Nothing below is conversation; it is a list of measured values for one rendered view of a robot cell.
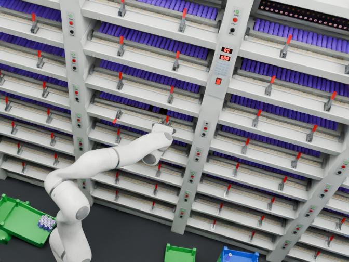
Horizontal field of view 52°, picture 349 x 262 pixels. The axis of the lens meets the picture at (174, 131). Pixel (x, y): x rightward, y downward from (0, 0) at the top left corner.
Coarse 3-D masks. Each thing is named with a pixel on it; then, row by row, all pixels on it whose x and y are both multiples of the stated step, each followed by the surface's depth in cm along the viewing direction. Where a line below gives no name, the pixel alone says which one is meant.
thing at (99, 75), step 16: (96, 64) 185; (112, 64) 184; (96, 80) 181; (112, 80) 181; (128, 80) 181; (144, 80) 180; (160, 80) 181; (176, 80) 181; (128, 96) 180; (144, 96) 178; (160, 96) 179; (176, 96) 179; (192, 96) 178; (192, 112) 176
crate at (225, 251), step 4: (224, 248) 199; (224, 252) 201; (228, 252) 204; (232, 252) 203; (236, 252) 203; (240, 252) 202; (244, 252) 202; (256, 252) 200; (224, 256) 204; (232, 256) 205; (236, 256) 205; (240, 256) 206; (244, 256) 205; (248, 256) 205; (252, 256) 204; (256, 256) 200; (224, 260) 202; (232, 260) 203; (236, 260) 203; (240, 260) 204; (244, 260) 204; (248, 260) 204; (252, 260) 204; (256, 260) 201
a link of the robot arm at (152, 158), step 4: (152, 152) 157; (156, 152) 159; (160, 152) 161; (144, 156) 159; (148, 156) 159; (152, 156) 158; (156, 156) 158; (144, 160) 160; (148, 160) 160; (152, 160) 159; (156, 160) 159; (148, 164) 162; (152, 164) 161
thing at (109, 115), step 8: (96, 96) 199; (88, 104) 195; (104, 104) 197; (88, 112) 195; (96, 112) 194; (104, 112) 195; (112, 112) 195; (128, 112) 195; (112, 120) 195; (120, 120) 193; (128, 120) 193; (136, 120) 193; (144, 120) 194; (160, 120) 194; (192, 120) 195; (136, 128) 196; (144, 128) 193; (152, 128) 192; (176, 128) 192; (184, 128) 192; (192, 128) 189; (176, 136) 190; (184, 136) 190; (192, 136) 190
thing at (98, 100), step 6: (102, 102) 195; (108, 102) 195; (114, 102) 195; (120, 108) 195; (126, 108) 194; (132, 108) 194; (144, 114) 194; (150, 114) 192; (156, 114) 193; (156, 120) 193; (174, 120) 192; (180, 120) 192; (180, 126) 192; (192, 126) 192
